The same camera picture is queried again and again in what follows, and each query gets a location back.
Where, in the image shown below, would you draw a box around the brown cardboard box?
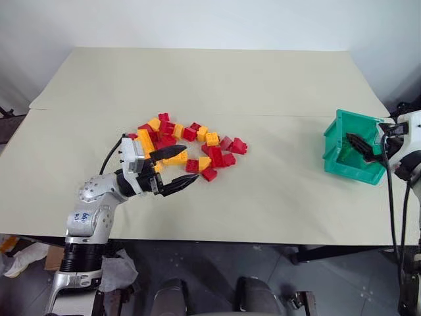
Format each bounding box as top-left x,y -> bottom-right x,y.
43,245 -> 66,271

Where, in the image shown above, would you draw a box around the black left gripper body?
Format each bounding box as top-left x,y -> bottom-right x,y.
136,157 -> 166,198

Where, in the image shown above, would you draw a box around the black equipment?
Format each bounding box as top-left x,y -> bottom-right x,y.
389,101 -> 421,120

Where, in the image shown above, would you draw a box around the teal plastic bin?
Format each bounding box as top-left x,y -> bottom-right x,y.
322,109 -> 391,187

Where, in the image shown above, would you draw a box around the orange object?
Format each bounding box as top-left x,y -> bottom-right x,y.
0,234 -> 19,255

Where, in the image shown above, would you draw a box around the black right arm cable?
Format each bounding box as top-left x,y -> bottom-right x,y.
380,136 -> 414,299

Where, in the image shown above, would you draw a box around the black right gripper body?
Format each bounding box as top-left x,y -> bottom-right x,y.
374,122 -> 409,164

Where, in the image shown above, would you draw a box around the green toy block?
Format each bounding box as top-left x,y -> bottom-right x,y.
337,141 -> 357,163

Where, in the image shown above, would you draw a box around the metal bracket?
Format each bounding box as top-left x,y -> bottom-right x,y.
288,289 -> 318,316

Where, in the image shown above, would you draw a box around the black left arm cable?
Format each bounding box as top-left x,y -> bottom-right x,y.
99,134 -> 125,176

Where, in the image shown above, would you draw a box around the crumpled white plastic sheet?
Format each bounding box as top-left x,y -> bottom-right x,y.
97,248 -> 139,294

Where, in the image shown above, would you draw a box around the white plastic bag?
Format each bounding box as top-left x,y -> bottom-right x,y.
0,241 -> 50,278

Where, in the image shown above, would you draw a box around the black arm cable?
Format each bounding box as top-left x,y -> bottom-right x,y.
380,136 -> 414,299
99,134 -> 125,176

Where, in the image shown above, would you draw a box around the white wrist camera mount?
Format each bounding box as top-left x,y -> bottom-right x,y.
118,133 -> 147,197
376,110 -> 421,174

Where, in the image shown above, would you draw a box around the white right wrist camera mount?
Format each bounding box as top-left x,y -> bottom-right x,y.
376,110 -> 421,174

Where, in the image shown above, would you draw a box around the long yellow toy block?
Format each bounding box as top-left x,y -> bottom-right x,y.
136,128 -> 156,156

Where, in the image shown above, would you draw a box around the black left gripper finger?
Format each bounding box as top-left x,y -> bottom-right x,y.
148,144 -> 188,164
162,174 -> 201,198

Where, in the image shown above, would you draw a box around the dark rounded shape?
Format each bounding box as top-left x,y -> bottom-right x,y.
234,275 -> 284,316
153,277 -> 189,316

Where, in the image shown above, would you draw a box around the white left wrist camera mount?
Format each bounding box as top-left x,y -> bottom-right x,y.
118,133 -> 147,197

